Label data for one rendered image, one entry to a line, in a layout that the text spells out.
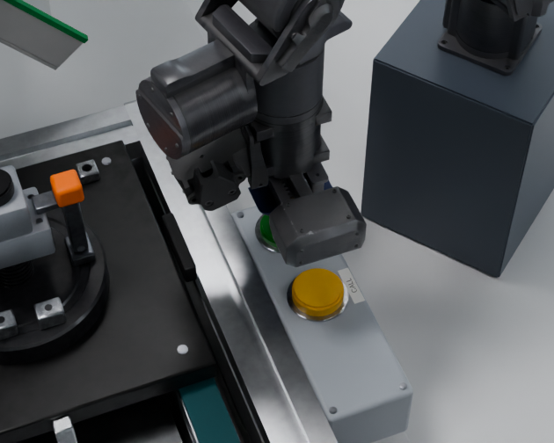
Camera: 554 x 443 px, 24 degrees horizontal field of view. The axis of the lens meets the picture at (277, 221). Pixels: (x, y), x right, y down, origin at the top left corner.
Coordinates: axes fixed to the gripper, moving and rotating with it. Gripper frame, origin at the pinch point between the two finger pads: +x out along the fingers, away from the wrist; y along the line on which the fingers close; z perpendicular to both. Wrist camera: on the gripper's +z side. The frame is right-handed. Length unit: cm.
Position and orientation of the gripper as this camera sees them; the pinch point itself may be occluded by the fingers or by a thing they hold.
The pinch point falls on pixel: (280, 199)
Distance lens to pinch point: 100.1
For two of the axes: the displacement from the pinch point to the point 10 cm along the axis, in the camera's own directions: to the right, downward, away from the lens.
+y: 3.6, 7.2, -5.9
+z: -9.3, 2.8, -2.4
